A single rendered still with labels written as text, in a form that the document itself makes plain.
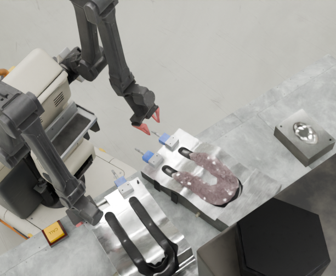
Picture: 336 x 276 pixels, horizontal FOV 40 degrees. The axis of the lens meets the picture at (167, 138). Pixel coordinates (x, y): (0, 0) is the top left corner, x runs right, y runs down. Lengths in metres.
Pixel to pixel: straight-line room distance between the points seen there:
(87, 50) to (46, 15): 2.33
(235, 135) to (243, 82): 1.25
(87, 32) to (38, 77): 0.23
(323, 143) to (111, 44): 0.96
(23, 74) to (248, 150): 0.96
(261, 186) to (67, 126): 0.79
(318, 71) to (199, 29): 1.49
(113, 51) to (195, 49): 1.95
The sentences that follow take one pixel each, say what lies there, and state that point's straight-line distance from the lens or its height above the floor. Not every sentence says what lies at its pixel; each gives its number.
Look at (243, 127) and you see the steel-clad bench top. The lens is 2.07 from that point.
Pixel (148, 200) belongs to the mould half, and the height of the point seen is 0.89.
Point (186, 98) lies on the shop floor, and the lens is 3.18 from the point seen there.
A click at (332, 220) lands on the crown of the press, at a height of 2.00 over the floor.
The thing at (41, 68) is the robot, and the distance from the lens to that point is 1.65.
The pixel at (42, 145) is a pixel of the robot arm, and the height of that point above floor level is 1.46.
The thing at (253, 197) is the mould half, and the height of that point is 0.91.
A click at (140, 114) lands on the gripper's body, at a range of 1.78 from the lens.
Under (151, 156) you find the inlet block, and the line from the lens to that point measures 1.93.
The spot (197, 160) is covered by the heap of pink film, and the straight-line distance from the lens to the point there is 1.86.
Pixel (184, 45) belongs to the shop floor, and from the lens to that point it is 3.50.
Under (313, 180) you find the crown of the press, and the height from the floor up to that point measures 2.01.
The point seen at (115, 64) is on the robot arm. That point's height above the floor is 1.34.
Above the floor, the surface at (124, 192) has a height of 0.92.
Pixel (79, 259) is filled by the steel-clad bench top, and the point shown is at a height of 0.80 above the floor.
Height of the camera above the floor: 2.52
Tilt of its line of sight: 57 degrees down
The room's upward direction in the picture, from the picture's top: 9 degrees counter-clockwise
